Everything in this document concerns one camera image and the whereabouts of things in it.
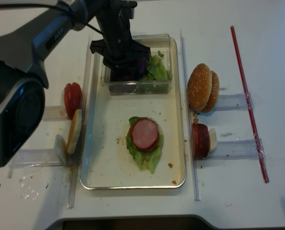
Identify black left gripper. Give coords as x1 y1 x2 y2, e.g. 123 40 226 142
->
90 0 151 76

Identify purple cabbage leaf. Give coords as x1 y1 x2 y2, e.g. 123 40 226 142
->
137 57 147 75

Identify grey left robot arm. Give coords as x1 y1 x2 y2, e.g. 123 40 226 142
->
0 0 151 167

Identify green lettuce in container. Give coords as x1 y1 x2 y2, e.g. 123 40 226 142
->
136 50 170 93

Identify red tomato slices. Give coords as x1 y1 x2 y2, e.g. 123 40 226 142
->
64 82 82 120

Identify pink ham slices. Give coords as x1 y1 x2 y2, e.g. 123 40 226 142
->
130 117 159 152

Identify green lettuce leaf on tray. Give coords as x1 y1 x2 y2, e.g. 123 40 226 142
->
126 116 162 173

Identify red salami slices stack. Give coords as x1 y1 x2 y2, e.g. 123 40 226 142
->
192 123 210 160

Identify clear plastic container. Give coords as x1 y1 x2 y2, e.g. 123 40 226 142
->
101 34 172 95

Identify front sesame bun top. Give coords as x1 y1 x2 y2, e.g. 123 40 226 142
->
187 63 212 112

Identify sesame bun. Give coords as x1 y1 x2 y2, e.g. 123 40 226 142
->
187 63 212 112
202 70 219 113

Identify silver metal tray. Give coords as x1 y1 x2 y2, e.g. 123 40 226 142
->
80 37 186 190

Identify pale bun bottom slice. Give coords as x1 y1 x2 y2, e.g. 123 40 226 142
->
67 109 82 155

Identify clear track upper left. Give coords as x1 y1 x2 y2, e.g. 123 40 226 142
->
42 105 68 121

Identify clear track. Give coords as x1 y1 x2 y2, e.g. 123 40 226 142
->
7 148 67 178
213 93 253 111
42 105 68 121
208 138 265 160

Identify rear sesame bun top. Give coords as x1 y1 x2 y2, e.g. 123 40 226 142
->
202 70 219 113

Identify white pusher block right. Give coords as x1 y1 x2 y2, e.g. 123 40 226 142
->
208 128 217 153

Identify clear track upper right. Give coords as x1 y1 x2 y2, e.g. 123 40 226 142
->
213 93 253 111

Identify clear track lower left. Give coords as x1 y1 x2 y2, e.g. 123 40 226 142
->
7 148 67 178

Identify clear track lower right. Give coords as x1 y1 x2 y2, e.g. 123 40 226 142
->
208 138 265 160

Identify clear rail left of tray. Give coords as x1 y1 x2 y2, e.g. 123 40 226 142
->
66 35 95 209

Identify clear rail of tray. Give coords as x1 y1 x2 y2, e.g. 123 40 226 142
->
180 29 201 201
66 35 95 209

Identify clear rail right of tray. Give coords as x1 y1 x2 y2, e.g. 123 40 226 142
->
180 29 201 201

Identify red plastic rail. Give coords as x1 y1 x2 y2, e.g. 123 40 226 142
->
230 26 270 184

